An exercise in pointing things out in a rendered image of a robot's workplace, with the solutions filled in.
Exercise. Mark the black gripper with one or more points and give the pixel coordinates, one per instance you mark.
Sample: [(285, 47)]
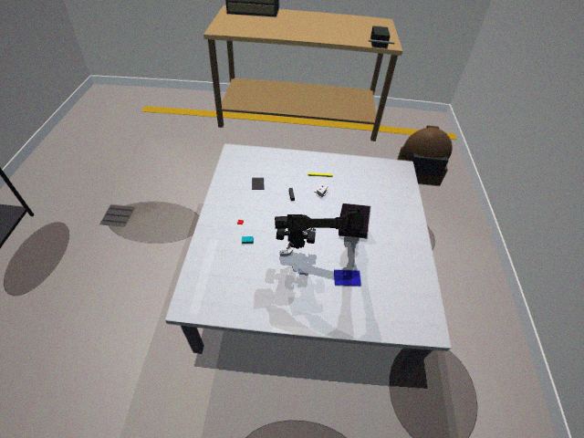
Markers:
[(280, 233)]

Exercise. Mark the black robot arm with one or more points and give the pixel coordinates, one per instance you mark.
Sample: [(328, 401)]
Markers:
[(297, 223)]

